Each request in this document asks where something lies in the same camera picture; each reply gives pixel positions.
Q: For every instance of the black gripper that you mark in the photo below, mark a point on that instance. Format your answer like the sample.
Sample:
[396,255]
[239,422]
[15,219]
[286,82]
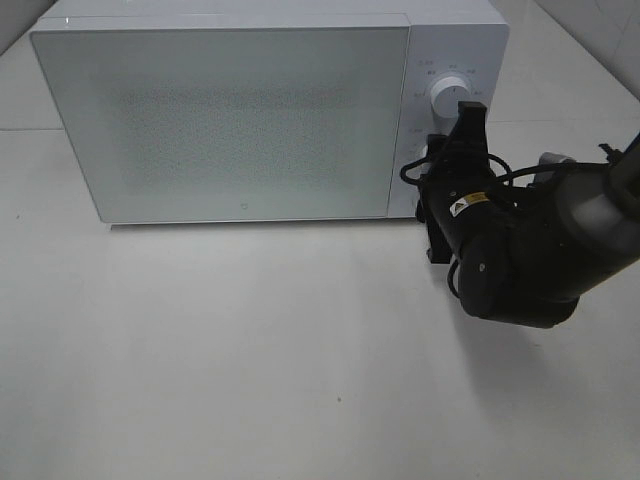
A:
[464,219]

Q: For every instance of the white microwave knob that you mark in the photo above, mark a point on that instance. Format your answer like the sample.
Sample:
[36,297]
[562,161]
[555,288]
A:
[446,93]
[424,155]

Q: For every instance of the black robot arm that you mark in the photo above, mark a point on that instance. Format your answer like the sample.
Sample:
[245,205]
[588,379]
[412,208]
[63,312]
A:
[523,246]

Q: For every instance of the white microwave oven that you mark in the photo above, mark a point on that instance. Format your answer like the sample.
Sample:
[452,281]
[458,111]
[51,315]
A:
[466,38]

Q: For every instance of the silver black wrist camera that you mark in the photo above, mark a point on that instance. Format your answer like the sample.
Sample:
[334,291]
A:
[548,159]

